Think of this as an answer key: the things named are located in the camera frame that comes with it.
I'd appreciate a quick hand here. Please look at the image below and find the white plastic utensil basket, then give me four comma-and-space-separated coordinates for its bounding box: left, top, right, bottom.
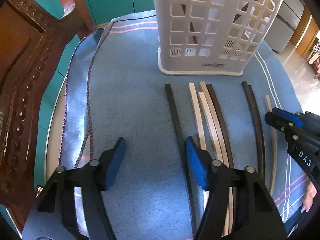
151, 0, 285, 77

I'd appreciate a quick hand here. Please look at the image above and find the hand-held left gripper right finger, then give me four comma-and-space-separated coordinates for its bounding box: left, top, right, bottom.
185, 136, 288, 240

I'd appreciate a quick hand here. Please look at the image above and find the carved brown wooden chair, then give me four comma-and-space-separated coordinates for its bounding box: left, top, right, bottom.
0, 0, 97, 233

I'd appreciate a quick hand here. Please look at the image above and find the blue striped towel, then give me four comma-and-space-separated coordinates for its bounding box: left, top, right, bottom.
24, 10, 304, 240

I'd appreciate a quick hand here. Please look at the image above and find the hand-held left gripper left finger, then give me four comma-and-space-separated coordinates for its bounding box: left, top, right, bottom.
37, 137, 127, 240

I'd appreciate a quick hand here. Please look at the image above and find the person's right hand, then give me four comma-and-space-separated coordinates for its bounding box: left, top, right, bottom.
301, 180, 318, 214

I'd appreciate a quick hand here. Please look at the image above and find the light wooden chopstick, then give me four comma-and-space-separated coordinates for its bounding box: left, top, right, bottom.
188, 82, 212, 240
197, 92, 232, 237
264, 94, 278, 197
199, 81, 238, 235

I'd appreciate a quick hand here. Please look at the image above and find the wooden cabinet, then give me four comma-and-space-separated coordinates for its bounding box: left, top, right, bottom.
291, 5, 320, 58

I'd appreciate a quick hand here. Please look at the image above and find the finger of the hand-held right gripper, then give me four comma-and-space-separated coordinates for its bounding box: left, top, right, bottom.
272, 107, 307, 128
265, 112, 299, 143

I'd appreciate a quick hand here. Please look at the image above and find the thin black cable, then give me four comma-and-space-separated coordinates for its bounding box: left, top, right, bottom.
111, 14, 157, 23

